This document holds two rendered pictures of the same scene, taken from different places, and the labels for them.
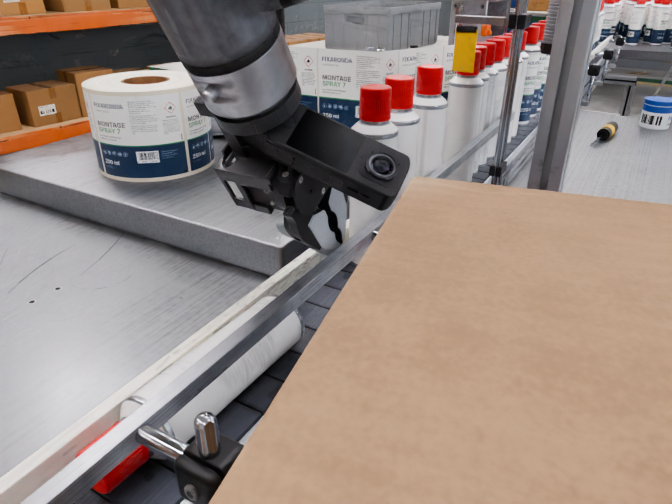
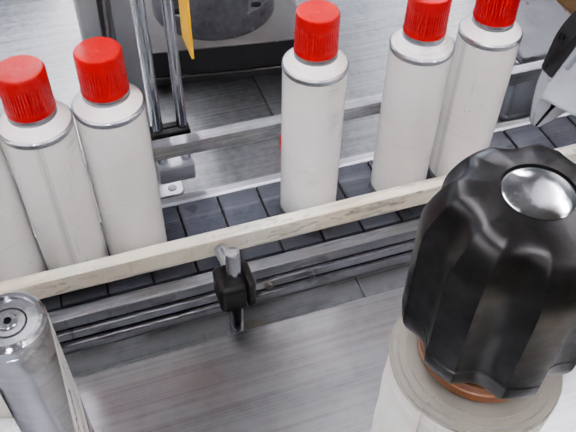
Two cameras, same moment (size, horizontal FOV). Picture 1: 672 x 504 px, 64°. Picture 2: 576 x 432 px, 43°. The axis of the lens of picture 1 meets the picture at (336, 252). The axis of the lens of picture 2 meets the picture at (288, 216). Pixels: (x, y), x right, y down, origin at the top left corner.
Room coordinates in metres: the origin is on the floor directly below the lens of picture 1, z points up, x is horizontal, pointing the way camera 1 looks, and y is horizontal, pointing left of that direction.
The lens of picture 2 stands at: (1.07, 0.17, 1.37)
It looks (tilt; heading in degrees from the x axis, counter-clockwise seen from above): 47 degrees down; 220
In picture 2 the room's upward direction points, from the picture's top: 1 degrees clockwise
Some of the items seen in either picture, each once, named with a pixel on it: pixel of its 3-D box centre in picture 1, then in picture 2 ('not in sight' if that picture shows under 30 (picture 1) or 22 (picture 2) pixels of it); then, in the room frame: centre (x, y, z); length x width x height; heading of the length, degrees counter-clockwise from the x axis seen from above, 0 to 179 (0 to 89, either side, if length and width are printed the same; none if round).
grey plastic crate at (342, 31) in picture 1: (383, 25); not in sight; (3.20, -0.26, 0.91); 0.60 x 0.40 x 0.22; 145
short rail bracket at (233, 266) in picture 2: not in sight; (237, 297); (0.83, -0.09, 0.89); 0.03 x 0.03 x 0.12; 60
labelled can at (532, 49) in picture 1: (524, 76); not in sight; (1.21, -0.41, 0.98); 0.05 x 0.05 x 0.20
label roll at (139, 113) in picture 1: (152, 122); not in sight; (0.94, 0.32, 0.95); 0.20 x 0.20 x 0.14
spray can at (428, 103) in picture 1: (424, 145); (312, 119); (0.70, -0.12, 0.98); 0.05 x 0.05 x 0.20
